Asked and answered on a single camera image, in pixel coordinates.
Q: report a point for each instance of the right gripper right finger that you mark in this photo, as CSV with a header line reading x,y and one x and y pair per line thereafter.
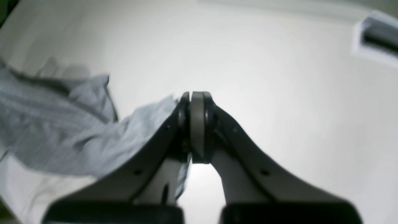
x,y
257,189

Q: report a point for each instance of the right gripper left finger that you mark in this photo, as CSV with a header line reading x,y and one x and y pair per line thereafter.
x,y
144,190

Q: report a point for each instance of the grey t-shirt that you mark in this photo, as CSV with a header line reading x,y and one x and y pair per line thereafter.
x,y
63,121

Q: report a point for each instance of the table cable grommet slot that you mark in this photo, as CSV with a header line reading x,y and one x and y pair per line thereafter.
x,y
376,38

